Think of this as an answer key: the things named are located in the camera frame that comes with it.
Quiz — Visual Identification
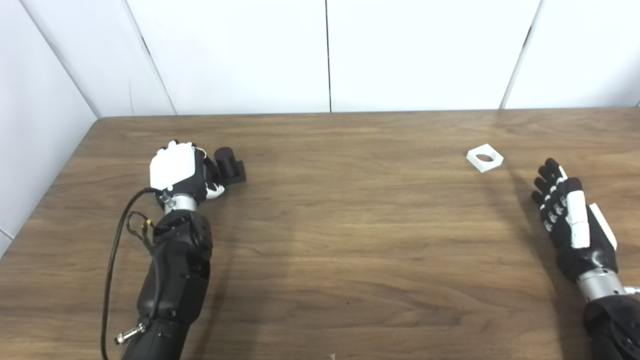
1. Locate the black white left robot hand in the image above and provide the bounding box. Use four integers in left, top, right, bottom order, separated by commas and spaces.
149, 140, 226, 205

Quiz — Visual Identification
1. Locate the black peg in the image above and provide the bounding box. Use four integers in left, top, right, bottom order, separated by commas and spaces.
214, 146, 247, 185

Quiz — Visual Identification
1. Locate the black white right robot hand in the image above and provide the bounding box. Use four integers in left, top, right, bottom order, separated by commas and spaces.
531, 158, 619, 282

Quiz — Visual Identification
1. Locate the white square piece with hole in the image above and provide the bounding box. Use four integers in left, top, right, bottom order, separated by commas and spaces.
466, 143, 505, 174

